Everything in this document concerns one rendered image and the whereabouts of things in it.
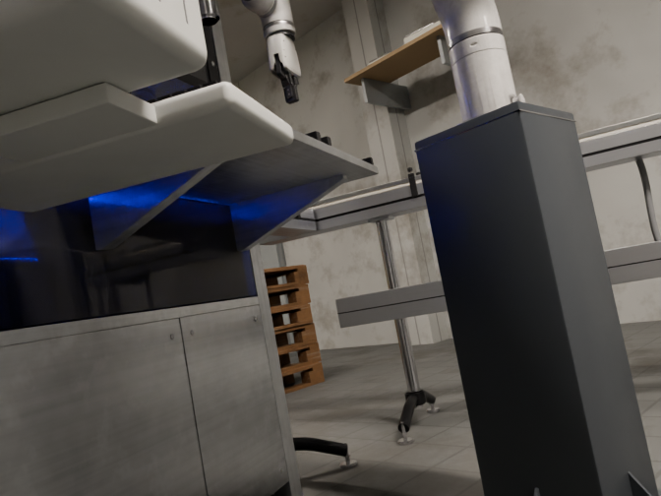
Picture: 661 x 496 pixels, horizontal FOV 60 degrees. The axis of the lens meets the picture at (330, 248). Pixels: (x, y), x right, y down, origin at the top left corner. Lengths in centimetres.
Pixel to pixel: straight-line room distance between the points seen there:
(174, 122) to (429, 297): 171
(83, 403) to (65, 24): 75
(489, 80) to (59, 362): 98
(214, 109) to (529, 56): 442
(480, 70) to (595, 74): 345
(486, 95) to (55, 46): 92
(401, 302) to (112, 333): 135
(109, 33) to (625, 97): 426
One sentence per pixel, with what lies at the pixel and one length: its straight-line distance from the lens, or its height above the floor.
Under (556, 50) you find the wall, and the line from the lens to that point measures 486.
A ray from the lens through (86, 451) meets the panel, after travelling 111.
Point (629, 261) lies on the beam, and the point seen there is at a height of 50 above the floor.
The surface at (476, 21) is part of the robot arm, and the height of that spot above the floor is 107.
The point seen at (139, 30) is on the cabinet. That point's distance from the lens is 51.
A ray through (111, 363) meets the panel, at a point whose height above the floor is 51.
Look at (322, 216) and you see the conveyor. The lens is 235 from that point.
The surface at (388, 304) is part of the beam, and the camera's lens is 228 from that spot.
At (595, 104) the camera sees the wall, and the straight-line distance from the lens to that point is 466.
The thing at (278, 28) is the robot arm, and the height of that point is 127.
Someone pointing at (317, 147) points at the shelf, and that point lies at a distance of 116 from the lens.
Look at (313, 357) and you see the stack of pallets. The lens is 401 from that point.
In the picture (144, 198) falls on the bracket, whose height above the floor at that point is 80.
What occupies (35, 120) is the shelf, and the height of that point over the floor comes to 78.
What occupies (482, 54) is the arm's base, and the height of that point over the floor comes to 100.
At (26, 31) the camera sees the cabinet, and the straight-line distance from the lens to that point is 51.
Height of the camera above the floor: 56
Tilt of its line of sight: 5 degrees up
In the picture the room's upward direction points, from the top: 10 degrees counter-clockwise
